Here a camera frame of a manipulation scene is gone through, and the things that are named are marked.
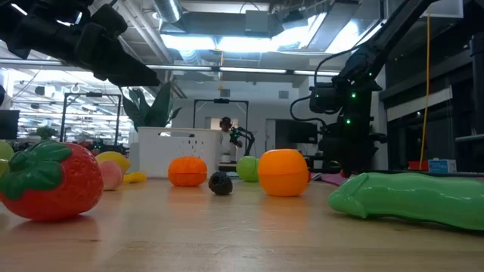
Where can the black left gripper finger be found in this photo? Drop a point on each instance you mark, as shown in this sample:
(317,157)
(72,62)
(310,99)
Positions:
(109,56)
(125,82)

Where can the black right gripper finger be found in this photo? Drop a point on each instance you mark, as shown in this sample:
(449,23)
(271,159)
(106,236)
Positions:
(357,164)

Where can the green toy cucumber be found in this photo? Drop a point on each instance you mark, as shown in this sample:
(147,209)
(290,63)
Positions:
(416,200)

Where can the smooth orange toy orange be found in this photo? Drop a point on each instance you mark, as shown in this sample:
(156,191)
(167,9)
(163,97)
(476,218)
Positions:
(283,174)

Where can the yellow toy lemon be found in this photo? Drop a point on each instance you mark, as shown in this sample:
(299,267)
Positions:
(113,158)

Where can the yellow toy banana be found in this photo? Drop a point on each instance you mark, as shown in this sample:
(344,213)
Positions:
(134,177)

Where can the dark toy blackberry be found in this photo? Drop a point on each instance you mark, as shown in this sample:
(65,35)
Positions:
(220,183)

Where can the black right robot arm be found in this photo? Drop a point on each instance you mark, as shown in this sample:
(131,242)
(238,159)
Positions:
(397,30)

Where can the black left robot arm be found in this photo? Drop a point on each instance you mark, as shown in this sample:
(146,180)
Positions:
(19,34)

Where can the background black robot arm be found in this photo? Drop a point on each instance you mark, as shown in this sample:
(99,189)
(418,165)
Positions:
(249,141)

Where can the purple cloth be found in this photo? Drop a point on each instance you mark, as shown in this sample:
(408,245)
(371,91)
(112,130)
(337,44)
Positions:
(334,179)

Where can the black monitor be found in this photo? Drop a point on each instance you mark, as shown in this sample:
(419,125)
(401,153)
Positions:
(302,132)
(9,124)

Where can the red bin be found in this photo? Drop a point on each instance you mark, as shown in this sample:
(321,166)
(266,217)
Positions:
(416,166)

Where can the white perforated plastic basket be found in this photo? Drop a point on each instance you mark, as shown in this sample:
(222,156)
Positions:
(159,151)

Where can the blue cardboard box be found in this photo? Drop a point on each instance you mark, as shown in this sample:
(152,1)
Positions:
(442,166)

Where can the small background green plant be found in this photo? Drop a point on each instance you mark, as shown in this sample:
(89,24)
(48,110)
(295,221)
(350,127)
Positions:
(46,132)

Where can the ribbed orange toy tangerine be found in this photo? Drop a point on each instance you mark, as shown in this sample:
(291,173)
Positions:
(188,172)

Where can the person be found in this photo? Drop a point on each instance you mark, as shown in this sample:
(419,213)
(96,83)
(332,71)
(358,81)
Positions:
(226,141)

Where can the large red toy strawberry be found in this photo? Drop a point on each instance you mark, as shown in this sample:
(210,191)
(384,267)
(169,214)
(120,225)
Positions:
(68,189)

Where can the long ceiling light bar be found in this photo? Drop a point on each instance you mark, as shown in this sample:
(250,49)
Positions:
(249,70)

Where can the white cup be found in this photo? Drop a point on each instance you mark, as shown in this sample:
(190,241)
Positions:
(226,158)

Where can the light green toy vegetable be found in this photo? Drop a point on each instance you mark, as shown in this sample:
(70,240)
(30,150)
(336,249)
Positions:
(4,151)

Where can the black metal gantry frame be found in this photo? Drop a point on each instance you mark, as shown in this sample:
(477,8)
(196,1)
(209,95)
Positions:
(90,94)
(221,101)

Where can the silver ventilation duct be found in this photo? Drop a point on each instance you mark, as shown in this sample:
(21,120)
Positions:
(168,9)

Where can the grey square wall panel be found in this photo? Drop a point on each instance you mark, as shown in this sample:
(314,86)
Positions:
(284,94)
(225,93)

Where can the black vertical post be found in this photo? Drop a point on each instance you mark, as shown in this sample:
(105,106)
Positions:
(477,94)

